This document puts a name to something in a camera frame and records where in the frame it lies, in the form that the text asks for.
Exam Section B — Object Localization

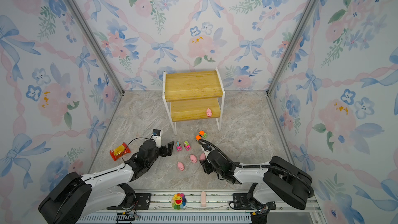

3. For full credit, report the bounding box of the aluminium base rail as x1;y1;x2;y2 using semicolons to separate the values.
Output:
78;190;326;224

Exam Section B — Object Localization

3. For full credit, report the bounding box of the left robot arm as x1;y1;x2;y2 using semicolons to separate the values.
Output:
38;139;175;224

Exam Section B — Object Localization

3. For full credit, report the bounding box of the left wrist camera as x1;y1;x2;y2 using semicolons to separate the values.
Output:
151;129;161;148

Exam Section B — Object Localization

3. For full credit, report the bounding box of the pink pig toy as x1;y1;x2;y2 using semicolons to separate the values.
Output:
177;162;185;171
200;153;206;161
206;108;212;117
190;155;198;163

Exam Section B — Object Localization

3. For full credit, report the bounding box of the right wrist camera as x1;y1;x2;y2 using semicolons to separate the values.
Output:
202;144;215;160

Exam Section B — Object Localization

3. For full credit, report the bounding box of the pink eraser block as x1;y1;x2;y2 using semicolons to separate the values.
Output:
201;191;207;208

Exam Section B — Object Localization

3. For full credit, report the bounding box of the colourful smiling flower plush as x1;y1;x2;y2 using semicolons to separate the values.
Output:
171;193;187;210

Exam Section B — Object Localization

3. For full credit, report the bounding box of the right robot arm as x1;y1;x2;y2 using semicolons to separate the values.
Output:
200;150;315;210

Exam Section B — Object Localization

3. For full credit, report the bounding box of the green truck orange top far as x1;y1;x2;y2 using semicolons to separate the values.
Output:
199;131;207;140

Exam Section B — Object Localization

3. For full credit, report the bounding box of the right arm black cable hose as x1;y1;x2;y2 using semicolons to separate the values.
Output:
197;139;315;190

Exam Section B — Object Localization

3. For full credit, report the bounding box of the wooden two-tier shelf white frame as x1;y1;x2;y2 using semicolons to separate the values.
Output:
162;68;226;135

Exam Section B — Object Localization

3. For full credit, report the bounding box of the pink truck green top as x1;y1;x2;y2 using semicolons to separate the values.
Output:
183;141;191;151

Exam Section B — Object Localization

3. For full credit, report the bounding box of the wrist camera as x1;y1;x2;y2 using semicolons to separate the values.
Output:
151;129;161;148
202;144;215;160

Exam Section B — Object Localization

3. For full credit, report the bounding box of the red snack packet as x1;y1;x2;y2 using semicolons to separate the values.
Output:
109;142;131;161

